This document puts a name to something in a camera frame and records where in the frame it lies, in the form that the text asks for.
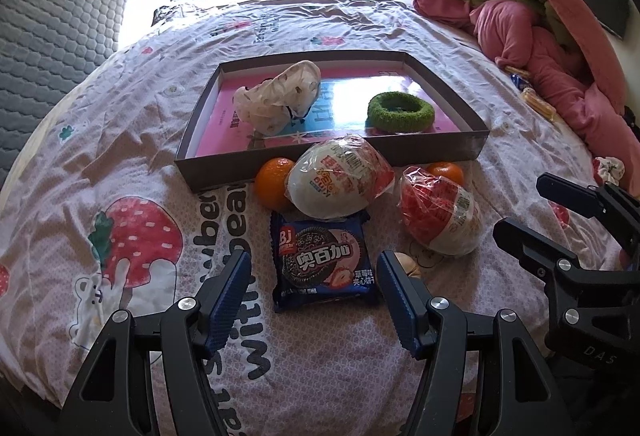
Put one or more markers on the grey quilted headboard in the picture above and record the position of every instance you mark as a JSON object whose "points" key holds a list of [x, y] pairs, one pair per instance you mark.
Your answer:
{"points": [[60, 25]]}

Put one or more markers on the pink duvet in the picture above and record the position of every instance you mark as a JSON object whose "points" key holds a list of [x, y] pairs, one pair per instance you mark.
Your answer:
{"points": [[515, 30]]}

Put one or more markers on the small blue snack packet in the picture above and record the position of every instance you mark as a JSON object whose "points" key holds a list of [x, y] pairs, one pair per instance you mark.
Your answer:
{"points": [[520, 78]]}

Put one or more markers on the white patterned scrunchie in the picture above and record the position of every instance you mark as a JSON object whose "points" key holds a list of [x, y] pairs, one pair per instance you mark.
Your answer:
{"points": [[272, 98]]}

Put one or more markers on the printed strawberry bedsheet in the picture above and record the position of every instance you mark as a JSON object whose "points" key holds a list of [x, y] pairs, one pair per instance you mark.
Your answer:
{"points": [[150, 140]]}

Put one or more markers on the blue cookie packet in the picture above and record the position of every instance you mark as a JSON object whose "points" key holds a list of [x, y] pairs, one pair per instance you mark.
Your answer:
{"points": [[325, 261]]}

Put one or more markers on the white floral scrunchie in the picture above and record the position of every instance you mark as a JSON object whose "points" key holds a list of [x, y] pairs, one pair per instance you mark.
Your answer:
{"points": [[608, 169]]}

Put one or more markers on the orange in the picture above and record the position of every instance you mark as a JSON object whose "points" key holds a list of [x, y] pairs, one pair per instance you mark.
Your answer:
{"points": [[447, 171], [270, 183]]}

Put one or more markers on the pink pillow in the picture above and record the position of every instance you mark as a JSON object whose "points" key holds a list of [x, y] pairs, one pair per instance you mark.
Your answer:
{"points": [[555, 0]]}

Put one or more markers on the green fuzzy scrunchie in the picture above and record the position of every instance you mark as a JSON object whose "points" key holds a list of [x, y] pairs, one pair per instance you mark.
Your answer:
{"points": [[382, 115]]}

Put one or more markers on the shallow cardboard box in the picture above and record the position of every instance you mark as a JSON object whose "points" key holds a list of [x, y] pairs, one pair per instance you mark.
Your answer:
{"points": [[215, 173]]}

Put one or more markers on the white bun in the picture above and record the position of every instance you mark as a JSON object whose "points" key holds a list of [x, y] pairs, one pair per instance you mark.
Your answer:
{"points": [[335, 181]]}

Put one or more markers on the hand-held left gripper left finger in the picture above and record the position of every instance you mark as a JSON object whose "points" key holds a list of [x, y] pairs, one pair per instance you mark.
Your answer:
{"points": [[229, 303]]}

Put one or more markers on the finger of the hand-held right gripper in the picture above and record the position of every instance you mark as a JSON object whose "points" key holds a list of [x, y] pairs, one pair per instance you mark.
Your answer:
{"points": [[530, 248], [570, 198]]}

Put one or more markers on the walnut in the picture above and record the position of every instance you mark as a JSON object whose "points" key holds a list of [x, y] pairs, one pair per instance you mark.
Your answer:
{"points": [[407, 263]]}

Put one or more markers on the yellow snack packet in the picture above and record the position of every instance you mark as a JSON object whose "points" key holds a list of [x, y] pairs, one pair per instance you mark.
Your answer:
{"points": [[537, 104]]}

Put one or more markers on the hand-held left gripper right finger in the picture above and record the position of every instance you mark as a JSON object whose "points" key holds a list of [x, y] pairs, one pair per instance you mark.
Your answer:
{"points": [[400, 311]]}

